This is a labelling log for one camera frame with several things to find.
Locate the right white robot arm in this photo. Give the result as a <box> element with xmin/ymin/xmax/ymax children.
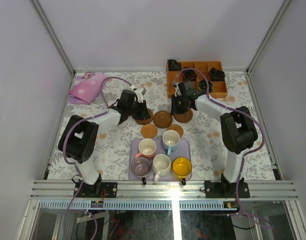
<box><xmin>171</xmin><ymin>80</ymin><xmax>258</xmax><ymax>197</ymax></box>

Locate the dark brown middle saucer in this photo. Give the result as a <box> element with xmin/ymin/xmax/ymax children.
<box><xmin>153</xmin><ymin>110</ymin><xmax>173</xmax><ymax>129</ymax></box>

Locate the pink folded cloth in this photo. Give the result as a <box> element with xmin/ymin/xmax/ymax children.
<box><xmin>68</xmin><ymin>72</ymin><xmax>106</xmax><ymax>105</ymax></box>

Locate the blue slotted cable duct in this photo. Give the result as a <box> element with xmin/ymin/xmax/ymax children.
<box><xmin>40</xmin><ymin>199</ymin><xmax>236</xmax><ymax>211</ymax></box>

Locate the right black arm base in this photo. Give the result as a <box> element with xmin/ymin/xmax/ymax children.
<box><xmin>204</xmin><ymin>179</ymin><xmax>250</xmax><ymax>199</ymax></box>

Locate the lilac plastic tray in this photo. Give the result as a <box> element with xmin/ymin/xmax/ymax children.
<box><xmin>129</xmin><ymin>138</ymin><xmax>192</xmax><ymax>185</ymax></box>

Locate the orange compartment box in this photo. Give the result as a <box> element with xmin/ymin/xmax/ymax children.
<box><xmin>166</xmin><ymin>61</ymin><xmax>228</xmax><ymax>99</ymax></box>

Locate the dark brown right saucer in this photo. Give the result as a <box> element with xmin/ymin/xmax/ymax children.
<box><xmin>173</xmin><ymin>108</ymin><xmax>193</xmax><ymax>123</ymax></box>

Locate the yellow glass cup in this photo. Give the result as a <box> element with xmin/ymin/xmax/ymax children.
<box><xmin>172</xmin><ymin>157</ymin><xmax>192</xmax><ymax>186</ymax></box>

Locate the purple mug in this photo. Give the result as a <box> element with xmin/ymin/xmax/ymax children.
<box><xmin>131</xmin><ymin>156</ymin><xmax>152</xmax><ymax>186</ymax></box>

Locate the cream white mug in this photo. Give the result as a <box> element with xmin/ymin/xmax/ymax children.
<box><xmin>152</xmin><ymin>154</ymin><xmax>171</xmax><ymax>182</ymax></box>

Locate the black bundle far left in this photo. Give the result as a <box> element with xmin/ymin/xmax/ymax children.
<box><xmin>167</xmin><ymin>59</ymin><xmax>181</xmax><ymax>72</ymax></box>

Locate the aluminium front rail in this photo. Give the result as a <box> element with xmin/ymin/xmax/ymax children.
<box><xmin>30</xmin><ymin>180</ymin><xmax>298</xmax><ymax>201</ymax></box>

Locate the black bundle right compartment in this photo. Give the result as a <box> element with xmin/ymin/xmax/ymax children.
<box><xmin>209</xmin><ymin>67</ymin><xmax>225</xmax><ymax>82</ymax></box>

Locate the black orange cable bundle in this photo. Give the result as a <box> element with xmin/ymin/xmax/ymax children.
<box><xmin>182</xmin><ymin>66</ymin><xmax>196</xmax><ymax>82</ymax></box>

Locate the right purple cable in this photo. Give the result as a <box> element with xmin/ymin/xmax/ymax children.
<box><xmin>174</xmin><ymin>67</ymin><xmax>274</xmax><ymax>231</ymax></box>

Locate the pink mug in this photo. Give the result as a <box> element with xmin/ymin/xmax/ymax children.
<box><xmin>135</xmin><ymin>138</ymin><xmax>157</xmax><ymax>159</ymax></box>

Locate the dark brown saucer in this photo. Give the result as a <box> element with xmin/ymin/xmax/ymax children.
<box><xmin>173</xmin><ymin>108</ymin><xmax>193</xmax><ymax>123</ymax></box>
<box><xmin>135</xmin><ymin>108</ymin><xmax>153</xmax><ymax>125</ymax></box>
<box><xmin>153</xmin><ymin>110</ymin><xmax>173</xmax><ymax>129</ymax></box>

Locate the light wooden coaster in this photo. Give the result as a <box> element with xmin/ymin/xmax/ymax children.
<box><xmin>167</xmin><ymin>124</ymin><xmax>184</xmax><ymax>137</ymax></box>
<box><xmin>141</xmin><ymin>124</ymin><xmax>158</xmax><ymax>139</ymax></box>

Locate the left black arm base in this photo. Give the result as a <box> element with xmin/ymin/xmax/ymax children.
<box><xmin>76</xmin><ymin>182</ymin><xmax>118</xmax><ymax>199</ymax></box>

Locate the black green cable bundle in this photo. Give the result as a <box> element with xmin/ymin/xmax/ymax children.
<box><xmin>197</xmin><ymin>79</ymin><xmax>214</xmax><ymax>92</ymax></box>

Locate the light blue mug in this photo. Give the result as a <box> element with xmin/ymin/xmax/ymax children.
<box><xmin>162</xmin><ymin>130</ymin><xmax>181</xmax><ymax>156</ymax></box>

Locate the dark brown left saucer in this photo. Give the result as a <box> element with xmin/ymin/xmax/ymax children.
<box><xmin>135</xmin><ymin>108</ymin><xmax>153</xmax><ymax>125</ymax></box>

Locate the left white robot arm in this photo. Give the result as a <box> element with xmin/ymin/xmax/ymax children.
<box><xmin>58</xmin><ymin>88</ymin><xmax>150</xmax><ymax>197</ymax></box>

